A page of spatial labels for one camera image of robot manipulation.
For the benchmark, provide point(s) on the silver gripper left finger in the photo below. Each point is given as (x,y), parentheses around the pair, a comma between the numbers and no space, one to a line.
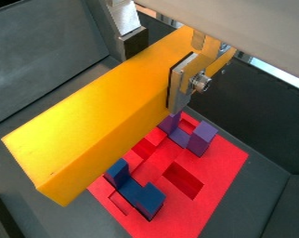
(128,35)

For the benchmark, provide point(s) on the dark blue U-shaped block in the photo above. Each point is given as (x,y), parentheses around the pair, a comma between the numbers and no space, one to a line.
(145,198)

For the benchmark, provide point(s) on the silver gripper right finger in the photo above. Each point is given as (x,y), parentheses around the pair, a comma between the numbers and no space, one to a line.
(190,74)

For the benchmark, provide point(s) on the red slotted board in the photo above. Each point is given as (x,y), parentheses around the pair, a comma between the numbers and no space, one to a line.
(193,181)

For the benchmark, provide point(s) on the yellow rectangular bar block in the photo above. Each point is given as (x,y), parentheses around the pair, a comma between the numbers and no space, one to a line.
(72,142)

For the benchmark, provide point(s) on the purple U-shaped block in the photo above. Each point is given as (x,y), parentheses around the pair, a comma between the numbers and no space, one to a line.
(196,141)

